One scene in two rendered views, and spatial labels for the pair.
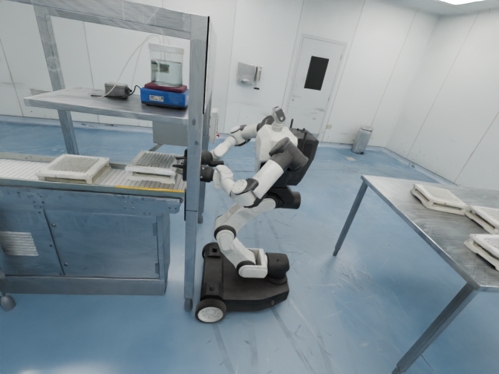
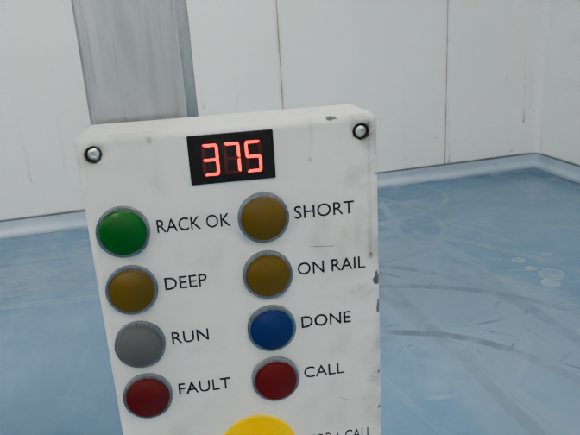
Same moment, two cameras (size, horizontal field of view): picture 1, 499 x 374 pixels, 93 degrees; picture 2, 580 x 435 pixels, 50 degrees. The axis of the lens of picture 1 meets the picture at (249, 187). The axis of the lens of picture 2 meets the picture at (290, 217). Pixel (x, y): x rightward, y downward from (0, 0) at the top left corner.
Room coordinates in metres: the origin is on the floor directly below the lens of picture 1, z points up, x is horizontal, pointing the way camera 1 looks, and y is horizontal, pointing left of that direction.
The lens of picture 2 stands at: (2.11, 0.03, 1.21)
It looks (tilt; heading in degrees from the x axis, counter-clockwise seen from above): 18 degrees down; 93
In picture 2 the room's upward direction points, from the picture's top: 4 degrees counter-clockwise
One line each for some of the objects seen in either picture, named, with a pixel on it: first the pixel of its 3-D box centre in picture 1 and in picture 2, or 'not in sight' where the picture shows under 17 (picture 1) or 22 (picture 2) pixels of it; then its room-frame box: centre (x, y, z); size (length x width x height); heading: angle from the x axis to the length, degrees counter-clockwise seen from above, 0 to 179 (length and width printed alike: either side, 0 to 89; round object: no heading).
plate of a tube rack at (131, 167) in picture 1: (157, 162); not in sight; (1.17, 0.53, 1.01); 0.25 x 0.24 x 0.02; 99
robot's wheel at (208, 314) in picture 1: (210, 311); not in sight; (0.97, 0.11, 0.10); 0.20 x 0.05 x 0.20; 100
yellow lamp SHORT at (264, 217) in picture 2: not in sight; (263, 218); (2.08, 0.37, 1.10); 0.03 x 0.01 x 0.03; 10
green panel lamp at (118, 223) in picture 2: not in sight; (122, 233); (2.00, 0.36, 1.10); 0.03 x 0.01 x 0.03; 10
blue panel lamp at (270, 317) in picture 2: not in sight; (272, 329); (2.08, 0.37, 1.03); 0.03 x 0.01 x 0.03; 10
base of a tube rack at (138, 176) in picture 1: (157, 170); not in sight; (1.17, 0.52, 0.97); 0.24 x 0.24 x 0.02; 9
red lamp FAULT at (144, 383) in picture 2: not in sight; (148, 397); (2.00, 0.36, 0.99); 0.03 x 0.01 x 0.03; 10
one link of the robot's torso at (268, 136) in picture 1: (282, 154); not in sight; (1.29, -0.15, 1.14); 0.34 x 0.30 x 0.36; 10
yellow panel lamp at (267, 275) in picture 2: not in sight; (267, 275); (2.08, 0.37, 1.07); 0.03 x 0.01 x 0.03; 10
